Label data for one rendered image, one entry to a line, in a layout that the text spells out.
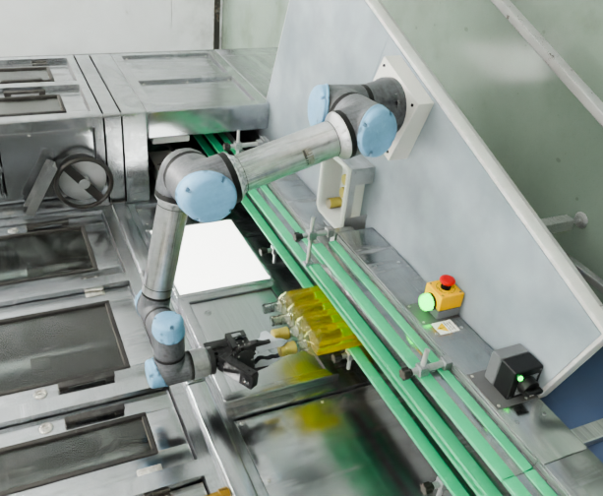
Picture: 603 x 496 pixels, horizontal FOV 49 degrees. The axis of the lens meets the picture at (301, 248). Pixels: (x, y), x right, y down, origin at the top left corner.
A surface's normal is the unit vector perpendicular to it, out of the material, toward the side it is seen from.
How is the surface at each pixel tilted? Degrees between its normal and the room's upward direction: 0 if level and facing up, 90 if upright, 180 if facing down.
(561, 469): 90
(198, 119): 90
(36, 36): 90
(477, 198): 0
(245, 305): 90
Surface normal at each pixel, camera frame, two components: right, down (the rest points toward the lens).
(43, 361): 0.10, -0.84
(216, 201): 0.34, 0.51
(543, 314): -0.91, 0.15
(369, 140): 0.57, 0.41
